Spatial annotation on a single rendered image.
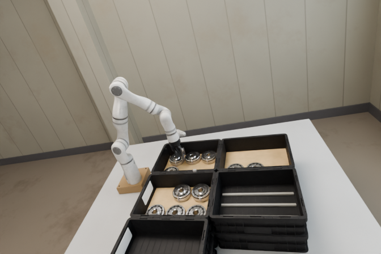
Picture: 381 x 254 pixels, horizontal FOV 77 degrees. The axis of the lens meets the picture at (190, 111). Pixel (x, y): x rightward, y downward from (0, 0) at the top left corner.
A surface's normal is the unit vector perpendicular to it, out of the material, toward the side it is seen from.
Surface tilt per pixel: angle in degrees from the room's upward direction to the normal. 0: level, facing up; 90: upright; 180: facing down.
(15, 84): 90
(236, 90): 90
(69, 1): 90
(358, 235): 0
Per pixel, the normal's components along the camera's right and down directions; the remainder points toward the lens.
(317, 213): -0.24, -0.87
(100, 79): -0.11, 0.47
